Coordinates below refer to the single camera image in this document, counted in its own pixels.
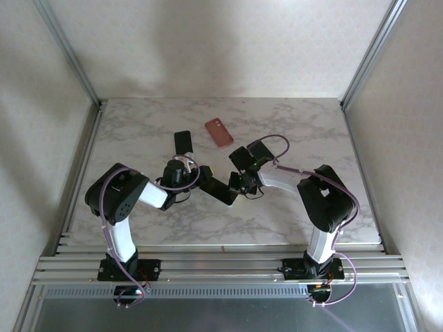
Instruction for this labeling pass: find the perforated grey cable duct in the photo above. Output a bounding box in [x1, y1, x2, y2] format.
[44, 285, 309, 300]

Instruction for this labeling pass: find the aluminium side rail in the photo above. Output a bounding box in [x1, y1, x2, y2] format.
[51, 99, 107, 257]

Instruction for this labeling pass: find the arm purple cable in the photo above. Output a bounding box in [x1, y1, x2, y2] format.
[99, 155, 201, 309]
[247, 133, 361, 308]

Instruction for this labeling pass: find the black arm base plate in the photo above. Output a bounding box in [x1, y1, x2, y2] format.
[280, 257, 346, 280]
[98, 258, 162, 282]

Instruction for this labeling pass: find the salmon pink phone case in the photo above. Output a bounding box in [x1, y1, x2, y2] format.
[204, 117, 235, 149]

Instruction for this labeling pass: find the aluminium extrusion base frame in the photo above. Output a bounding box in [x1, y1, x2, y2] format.
[30, 234, 413, 287]

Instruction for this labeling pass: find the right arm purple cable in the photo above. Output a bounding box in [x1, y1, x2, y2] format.
[247, 133, 361, 308]

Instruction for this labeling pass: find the pink-edged black smartphone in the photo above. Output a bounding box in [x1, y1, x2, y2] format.
[203, 177, 240, 207]

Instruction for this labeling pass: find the black smartphone in pale case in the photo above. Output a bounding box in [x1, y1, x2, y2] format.
[173, 130, 195, 155]

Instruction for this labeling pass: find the aluminium frame post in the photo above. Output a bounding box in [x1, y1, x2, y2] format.
[33, 0, 102, 107]
[340, 0, 413, 111]

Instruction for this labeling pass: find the grey metal sheet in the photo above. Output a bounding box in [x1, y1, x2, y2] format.
[33, 296, 409, 332]

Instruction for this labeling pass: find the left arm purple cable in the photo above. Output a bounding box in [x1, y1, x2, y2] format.
[99, 155, 201, 309]

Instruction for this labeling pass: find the black controller board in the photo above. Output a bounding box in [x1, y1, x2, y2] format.
[113, 285, 153, 309]
[307, 282, 334, 307]

